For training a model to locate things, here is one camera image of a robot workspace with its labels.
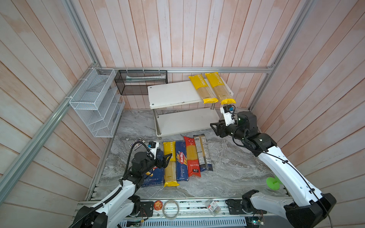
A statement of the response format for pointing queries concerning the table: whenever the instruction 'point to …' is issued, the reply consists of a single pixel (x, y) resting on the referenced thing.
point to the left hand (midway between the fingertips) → (166, 154)
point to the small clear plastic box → (214, 208)
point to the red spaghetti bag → (193, 163)
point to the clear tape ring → (177, 210)
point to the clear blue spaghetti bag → (205, 159)
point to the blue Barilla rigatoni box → (155, 176)
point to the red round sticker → (158, 205)
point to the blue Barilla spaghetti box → (182, 171)
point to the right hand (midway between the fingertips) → (214, 122)
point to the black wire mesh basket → (136, 82)
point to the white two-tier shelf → (178, 109)
